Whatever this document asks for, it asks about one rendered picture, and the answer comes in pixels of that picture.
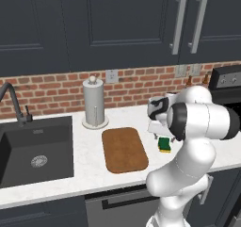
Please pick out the dark grey sink tap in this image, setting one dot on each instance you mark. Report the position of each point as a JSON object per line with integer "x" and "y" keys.
{"x": 14, "y": 102}

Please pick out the grey wall socket plate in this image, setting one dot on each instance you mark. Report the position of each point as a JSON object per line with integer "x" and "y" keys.
{"x": 112, "y": 76}
{"x": 195, "y": 69}
{"x": 181, "y": 71}

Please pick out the dark blue base cupboard door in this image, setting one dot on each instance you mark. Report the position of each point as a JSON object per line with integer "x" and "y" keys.
{"x": 224, "y": 196}
{"x": 40, "y": 213}

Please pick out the brown bottle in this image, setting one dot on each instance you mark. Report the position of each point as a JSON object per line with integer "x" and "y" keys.
{"x": 189, "y": 81}
{"x": 205, "y": 80}

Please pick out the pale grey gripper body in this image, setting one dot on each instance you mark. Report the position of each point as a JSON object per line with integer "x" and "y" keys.
{"x": 158, "y": 127}

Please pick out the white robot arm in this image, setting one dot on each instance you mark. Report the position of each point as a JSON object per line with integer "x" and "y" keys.
{"x": 191, "y": 155}

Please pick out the white paper towel roll holder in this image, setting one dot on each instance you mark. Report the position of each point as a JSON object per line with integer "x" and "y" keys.
{"x": 93, "y": 103}

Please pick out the green and yellow sponge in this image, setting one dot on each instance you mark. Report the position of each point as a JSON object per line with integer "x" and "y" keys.
{"x": 164, "y": 143}

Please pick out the black stove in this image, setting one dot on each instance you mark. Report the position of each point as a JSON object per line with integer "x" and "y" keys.
{"x": 226, "y": 86}

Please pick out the dark grey sink basin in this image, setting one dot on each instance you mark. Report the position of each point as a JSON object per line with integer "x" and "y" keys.
{"x": 34, "y": 152}

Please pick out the brown wooden cutting board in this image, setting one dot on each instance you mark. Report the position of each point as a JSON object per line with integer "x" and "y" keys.
{"x": 124, "y": 150}

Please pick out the grey dishwasher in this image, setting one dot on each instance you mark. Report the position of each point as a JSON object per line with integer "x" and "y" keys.
{"x": 119, "y": 213}

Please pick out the dark blue wall cupboard door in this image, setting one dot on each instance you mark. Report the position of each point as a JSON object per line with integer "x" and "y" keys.
{"x": 122, "y": 23}
{"x": 28, "y": 26}
{"x": 222, "y": 20}

